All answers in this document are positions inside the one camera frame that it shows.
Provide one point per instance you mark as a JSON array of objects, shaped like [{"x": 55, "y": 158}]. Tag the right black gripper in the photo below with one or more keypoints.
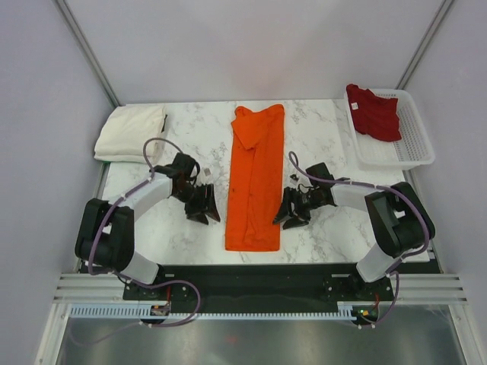
[{"x": 291, "y": 195}]

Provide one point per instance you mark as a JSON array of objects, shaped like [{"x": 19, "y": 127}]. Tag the red t shirt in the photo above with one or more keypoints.
[{"x": 372, "y": 115}]

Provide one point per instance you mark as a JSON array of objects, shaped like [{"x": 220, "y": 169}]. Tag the folded white t shirt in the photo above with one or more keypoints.
[{"x": 131, "y": 134}]

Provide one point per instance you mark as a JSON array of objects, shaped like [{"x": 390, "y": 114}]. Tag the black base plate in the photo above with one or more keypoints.
[{"x": 177, "y": 274}]

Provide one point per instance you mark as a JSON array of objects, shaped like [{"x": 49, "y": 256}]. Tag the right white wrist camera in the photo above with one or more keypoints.
[{"x": 294, "y": 179}]

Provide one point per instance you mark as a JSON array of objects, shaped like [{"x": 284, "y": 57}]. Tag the orange t shirt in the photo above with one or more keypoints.
[{"x": 255, "y": 184}]

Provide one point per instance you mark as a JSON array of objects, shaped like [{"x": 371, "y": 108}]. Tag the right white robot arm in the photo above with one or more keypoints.
[{"x": 402, "y": 227}]

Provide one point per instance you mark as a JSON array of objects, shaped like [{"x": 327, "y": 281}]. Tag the aluminium rail frame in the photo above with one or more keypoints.
[{"x": 407, "y": 289}]

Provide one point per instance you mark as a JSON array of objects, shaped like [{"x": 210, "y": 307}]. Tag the white plastic basket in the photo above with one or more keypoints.
[{"x": 412, "y": 150}]

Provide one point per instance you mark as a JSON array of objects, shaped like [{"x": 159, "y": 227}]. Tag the white slotted cable duct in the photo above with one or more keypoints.
[{"x": 149, "y": 312}]

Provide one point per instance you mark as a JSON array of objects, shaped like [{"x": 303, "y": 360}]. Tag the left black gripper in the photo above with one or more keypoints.
[{"x": 206, "y": 204}]

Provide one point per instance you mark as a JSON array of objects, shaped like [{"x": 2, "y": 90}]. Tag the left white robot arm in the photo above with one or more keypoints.
[{"x": 106, "y": 237}]

